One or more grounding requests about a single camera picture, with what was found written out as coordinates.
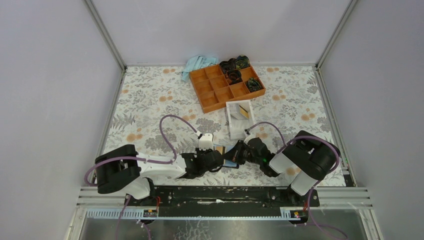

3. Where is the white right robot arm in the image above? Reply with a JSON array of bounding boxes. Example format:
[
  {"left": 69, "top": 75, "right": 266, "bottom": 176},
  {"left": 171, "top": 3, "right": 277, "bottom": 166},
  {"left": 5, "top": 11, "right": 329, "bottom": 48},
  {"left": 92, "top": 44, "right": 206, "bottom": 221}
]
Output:
[{"left": 223, "top": 130, "right": 341, "bottom": 206}]

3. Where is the gold VIP card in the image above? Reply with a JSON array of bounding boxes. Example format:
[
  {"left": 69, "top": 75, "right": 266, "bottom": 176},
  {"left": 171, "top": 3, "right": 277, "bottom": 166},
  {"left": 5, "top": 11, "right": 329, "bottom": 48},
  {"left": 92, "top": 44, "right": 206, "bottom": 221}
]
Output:
[{"left": 214, "top": 145, "right": 227, "bottom": 155}]

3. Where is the stack of cards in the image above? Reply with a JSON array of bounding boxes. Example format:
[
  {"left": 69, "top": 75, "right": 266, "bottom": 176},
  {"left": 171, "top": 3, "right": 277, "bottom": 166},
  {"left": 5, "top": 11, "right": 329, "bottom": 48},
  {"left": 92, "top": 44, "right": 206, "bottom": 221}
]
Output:
[{"left": 228, "top": 104, "right": 244, "bottom": 120}]

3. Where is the floral patterned table mat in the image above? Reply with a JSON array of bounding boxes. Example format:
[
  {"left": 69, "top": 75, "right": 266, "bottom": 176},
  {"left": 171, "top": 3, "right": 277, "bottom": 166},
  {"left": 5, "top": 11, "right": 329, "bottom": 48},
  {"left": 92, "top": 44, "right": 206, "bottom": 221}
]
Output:
[{"left": 103, "top": 65, "right": 347, "bottom": 187}]

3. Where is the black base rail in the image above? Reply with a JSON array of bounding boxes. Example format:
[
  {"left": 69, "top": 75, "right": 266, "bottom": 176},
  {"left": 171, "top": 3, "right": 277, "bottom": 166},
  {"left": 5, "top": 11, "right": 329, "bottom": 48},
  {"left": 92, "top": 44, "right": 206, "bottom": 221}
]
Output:
[{"left": 128, "top": 186, "right": 320, "bottom": 218}]

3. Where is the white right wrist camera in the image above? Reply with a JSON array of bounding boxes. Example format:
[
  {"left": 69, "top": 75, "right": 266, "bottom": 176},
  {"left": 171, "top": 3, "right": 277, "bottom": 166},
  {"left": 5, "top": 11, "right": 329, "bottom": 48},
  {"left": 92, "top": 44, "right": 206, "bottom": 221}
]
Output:
[{"left": 244, "top": 129, "right": 256, "bottom": 144}]

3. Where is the black leather card holder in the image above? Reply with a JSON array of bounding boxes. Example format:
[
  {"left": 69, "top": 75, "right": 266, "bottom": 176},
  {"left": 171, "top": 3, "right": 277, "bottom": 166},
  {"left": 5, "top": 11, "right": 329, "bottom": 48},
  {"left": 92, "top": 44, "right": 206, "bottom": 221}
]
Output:
[{"left": 214, "top": 145, "right": 240, "bottom": 169}]

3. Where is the orange compartment tray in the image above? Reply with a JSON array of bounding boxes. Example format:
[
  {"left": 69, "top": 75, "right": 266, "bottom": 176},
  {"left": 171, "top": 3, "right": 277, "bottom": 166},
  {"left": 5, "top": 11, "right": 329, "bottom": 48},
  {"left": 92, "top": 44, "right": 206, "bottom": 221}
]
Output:
[{"left": 189, "top": 65, "right": 266, "bottom": 113}]

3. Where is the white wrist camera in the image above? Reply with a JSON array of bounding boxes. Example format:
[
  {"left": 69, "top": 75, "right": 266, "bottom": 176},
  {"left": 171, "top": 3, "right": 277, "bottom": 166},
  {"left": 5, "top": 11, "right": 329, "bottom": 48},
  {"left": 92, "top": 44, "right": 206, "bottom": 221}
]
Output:
[
  {"left": 244, "top": 129, "right": 256, "bottom": 144},
  {"left": 198, "top": 133, "right": 214, "bottom": 151}
]

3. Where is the dark rolled sock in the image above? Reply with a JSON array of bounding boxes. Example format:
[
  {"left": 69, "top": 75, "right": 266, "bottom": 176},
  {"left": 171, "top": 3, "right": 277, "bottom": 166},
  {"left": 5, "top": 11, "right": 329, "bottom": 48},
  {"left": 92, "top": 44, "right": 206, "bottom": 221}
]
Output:
[
  {"left": 245, "top": 77, "right": 264, "bottom": 93},
  {"left": 219, "top": 58, "right": 237, "bottom": 75},
  {"left": 235, "top": 55, "right": 251, "bottom": 70},
  {"left": 225, "top": 69, "right": 243, "bottom": 85}
]

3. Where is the gold card in box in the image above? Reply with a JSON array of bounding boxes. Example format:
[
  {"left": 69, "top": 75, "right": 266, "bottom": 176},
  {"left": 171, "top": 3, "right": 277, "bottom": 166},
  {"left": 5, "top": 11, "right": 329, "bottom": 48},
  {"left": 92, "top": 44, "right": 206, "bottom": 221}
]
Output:
[{"left": 238, "top": 105, "right": 249, "bottom": 119}]

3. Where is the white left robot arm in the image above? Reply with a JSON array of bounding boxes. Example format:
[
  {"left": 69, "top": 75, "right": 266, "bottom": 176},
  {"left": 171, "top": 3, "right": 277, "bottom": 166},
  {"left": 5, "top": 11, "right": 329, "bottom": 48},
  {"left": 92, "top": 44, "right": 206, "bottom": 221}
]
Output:
[{"left": 89, "top": 144, "right": 225, "bottom": 206}]

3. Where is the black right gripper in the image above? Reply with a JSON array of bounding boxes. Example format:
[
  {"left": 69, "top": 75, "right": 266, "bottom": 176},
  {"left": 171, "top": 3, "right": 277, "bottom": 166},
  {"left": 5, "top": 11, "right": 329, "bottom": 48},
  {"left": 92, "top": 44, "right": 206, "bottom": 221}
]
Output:
[{"left": 222, "top": 140, "right": 262, "bottom": 166}]

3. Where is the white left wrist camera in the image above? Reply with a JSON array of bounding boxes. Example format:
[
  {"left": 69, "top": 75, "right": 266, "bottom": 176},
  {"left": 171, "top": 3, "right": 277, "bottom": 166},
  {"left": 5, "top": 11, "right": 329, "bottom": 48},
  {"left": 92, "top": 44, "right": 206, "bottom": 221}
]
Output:
[{"left": 198, "top": 133, "right": 214, "bottom": 151}]

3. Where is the light blue cloth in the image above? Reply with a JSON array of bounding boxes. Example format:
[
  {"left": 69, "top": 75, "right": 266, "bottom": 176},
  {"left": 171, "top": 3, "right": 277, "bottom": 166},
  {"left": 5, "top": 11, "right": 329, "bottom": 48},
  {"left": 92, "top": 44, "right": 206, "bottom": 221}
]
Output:
[{"left": 181, "top": 55, "right": 219, "bottom": 82}]

